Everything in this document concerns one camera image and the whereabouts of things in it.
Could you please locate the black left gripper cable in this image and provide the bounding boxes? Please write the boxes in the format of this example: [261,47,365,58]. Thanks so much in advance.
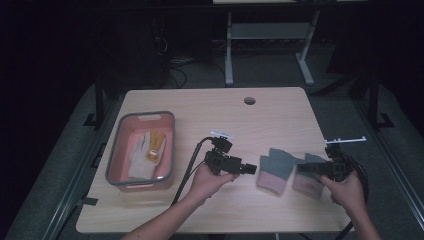
[170,136,215,207]

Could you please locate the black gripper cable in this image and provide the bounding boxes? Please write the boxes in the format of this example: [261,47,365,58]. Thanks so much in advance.
[170,136,215,207]
[333,149,371,240]

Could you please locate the person's left hand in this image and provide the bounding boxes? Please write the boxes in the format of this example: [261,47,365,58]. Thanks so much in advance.
[187,163,241,202]

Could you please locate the person's right hand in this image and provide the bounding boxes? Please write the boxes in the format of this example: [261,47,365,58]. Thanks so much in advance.
[318,171,367,215]

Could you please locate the pink basin with grey rim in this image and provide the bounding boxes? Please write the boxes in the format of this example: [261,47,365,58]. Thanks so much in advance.
[104,110,176,193]

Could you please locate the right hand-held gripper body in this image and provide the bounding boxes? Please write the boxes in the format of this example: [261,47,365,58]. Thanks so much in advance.
[320,135,367,183]

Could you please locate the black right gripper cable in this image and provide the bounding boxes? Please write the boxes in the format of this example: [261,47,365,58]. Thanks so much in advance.
[333,149,371,240]

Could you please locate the cables on floor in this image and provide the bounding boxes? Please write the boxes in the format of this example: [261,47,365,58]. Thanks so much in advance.
[164,55,204,90]

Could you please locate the white metal table frame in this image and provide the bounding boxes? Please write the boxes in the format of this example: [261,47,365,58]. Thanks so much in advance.
[224,9,322,87]

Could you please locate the beige orange glove with patch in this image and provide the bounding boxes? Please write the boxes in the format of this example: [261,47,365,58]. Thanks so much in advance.
[133,130,167,181]

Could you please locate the black metal stand post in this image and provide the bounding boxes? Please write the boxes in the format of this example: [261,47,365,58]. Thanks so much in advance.
[367,70,396,132]
[82,74,106,128]

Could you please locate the grey and pink fingerless glove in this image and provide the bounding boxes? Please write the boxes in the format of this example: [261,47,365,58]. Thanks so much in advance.
[255,147,298,197]
[292,152,335,200]

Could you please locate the black table edge bracket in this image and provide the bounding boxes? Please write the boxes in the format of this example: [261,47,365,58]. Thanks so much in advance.
[76,196,100,208]

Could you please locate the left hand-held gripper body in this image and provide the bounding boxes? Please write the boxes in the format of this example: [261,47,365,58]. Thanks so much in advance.
[204,129,243,177]

